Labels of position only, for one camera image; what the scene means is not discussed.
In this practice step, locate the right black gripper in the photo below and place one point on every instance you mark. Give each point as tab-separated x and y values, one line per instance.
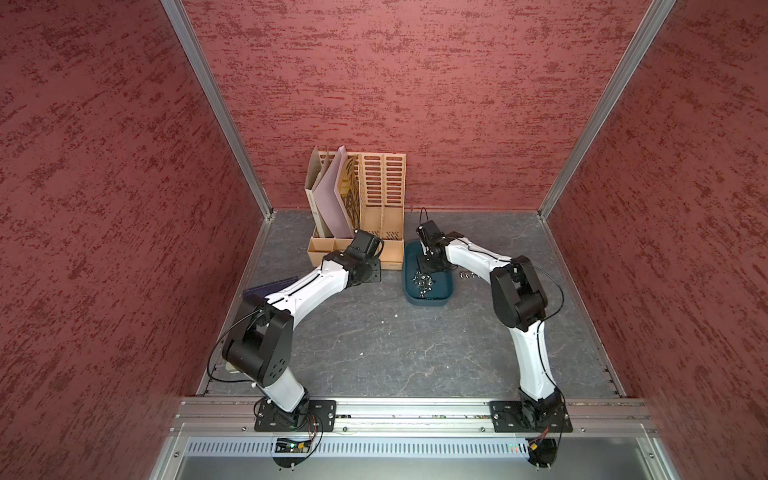
427	269

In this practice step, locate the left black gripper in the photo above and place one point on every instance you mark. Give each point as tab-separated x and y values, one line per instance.
376	270

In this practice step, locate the teal plastic storage tray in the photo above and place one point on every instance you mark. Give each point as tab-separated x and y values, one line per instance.
443	287

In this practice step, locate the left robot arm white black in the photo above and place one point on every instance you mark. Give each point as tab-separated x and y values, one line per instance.
259	343

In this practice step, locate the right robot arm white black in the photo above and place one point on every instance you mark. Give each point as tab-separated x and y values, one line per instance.
519	303

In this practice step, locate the pile of silver wing nuts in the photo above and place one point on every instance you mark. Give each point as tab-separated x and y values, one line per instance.
423	283

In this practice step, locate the pink paper folder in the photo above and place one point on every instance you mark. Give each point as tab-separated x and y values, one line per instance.
328	198

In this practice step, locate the patterned gold black booklet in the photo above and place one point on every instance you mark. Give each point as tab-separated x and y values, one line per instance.
349	191

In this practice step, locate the beige plastic file organizer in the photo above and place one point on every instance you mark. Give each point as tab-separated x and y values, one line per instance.
382	178

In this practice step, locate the brown cardboard folder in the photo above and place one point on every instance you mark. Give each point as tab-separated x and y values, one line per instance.
316	169

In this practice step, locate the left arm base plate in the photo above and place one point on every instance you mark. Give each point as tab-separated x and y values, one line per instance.
309	416

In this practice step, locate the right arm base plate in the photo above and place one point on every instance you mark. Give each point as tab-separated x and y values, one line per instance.
529	417

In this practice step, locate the aluminium front rail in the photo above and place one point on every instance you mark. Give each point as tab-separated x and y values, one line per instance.
417	417

